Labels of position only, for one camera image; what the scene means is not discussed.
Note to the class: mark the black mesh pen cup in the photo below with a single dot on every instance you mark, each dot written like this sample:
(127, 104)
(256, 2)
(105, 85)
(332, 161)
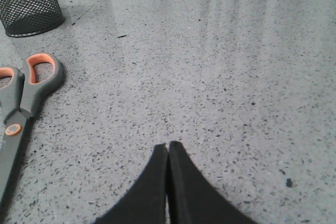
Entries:
(24, 18)

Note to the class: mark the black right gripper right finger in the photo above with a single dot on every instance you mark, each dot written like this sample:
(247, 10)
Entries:
(192, 199)

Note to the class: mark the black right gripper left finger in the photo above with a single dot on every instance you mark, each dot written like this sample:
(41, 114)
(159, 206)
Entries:
(145, 201)

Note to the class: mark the grey orange scissors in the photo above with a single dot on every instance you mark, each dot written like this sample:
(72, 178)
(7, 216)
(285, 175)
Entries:
(21, 99)

